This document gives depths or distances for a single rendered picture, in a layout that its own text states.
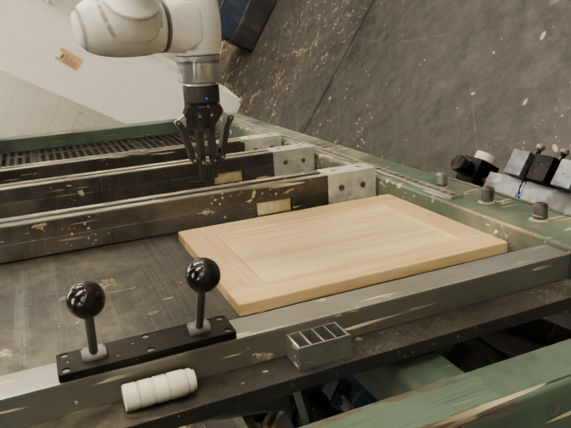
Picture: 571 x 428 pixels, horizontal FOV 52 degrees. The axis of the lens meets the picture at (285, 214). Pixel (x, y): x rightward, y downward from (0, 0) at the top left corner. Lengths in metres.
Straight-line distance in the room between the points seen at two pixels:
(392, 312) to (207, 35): 0.68
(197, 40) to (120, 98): 3.73
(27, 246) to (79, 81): 3.74
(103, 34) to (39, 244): 0.41
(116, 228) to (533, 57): 1.89
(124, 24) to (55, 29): 3.70
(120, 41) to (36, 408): 0.68
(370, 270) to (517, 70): 1.81
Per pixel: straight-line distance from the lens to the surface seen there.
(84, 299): 0.60
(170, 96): 4.96
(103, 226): 1.20
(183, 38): 1.20
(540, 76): 2.54
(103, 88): 4.90
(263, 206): 1.28
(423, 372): 0.79
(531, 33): 2.70
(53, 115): 6.38
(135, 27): 1.13
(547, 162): 1.26
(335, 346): 0.73
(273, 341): 0.73
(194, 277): 0.62
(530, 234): 1.04
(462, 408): 0.58
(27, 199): 1.52
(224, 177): 1.58
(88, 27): 1.14
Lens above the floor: 1.68
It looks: 27 degrees down
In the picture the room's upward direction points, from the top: 68 degrees counter-clockwise
